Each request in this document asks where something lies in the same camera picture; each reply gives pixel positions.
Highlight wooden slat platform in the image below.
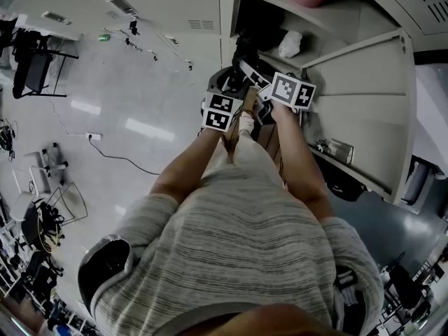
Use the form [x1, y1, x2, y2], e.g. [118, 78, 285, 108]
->
[220, 85, 306, 189]

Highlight white cloth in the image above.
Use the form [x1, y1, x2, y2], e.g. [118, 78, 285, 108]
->
[278, 29, 303, 60]

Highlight white office chair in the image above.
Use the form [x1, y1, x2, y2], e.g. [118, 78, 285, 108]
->
[12, 142, 70, 221]

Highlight black power cable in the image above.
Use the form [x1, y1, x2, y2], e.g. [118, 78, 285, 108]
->
[89, 137, 162, 177]

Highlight grey printer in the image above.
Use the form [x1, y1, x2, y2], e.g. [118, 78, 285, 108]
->
[400, 155, 448, 206]

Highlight person's right shoe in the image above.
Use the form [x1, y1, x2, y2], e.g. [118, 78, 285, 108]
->
[238, 112, 256, 134]

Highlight black folding table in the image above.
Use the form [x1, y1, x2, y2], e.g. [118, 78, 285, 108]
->
[12, 26, 81, 100]

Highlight person's chin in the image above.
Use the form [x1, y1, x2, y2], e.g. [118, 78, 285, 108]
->
[195, 302, 337, 336]

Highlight black padded shoulder strap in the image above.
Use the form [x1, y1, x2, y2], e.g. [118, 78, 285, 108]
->
[77, 238, 133, 319]

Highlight person's beige trousers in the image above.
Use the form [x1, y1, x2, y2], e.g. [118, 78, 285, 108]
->
[199, 131, 292, 193]

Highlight person's left forearm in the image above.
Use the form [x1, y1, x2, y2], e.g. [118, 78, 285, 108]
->
[150, 127, 225, 207]

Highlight metal door handle plate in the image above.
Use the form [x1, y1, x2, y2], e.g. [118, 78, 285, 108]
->
[314, 137, 355, 165]

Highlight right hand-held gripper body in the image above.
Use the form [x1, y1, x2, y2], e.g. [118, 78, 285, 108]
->
[253, 71, 317, 126]

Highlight wire frame stand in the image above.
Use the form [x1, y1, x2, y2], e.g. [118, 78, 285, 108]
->
[45, 182, 89, 228]

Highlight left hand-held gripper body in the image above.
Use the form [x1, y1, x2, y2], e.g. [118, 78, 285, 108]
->
[201, 84, 246, 133]

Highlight person's right forearm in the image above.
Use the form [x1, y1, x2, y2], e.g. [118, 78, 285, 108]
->
[272, 105, 336, 221]

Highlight black strap with white buckle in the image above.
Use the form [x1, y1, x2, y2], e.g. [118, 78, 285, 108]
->
[334, 264, 372, 336]

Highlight locker door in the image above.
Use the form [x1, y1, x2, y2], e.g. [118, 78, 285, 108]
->
[300, 28, 417, 207]

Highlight black chair with yellow cable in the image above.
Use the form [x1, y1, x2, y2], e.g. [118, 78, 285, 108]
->
[20, 201, 67, 256]

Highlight tangled black cable bundle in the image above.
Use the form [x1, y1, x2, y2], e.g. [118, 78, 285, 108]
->
[0, 119, 17, 161]

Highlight black bin bag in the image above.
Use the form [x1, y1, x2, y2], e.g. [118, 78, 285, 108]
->
[325, 159, 368, 202]

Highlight person's grey striped shirt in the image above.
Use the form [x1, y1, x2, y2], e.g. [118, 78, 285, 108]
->
[78, 173, 386, 336]

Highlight thin white cable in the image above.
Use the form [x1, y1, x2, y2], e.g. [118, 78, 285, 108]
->
[48, 97, 88, 139]

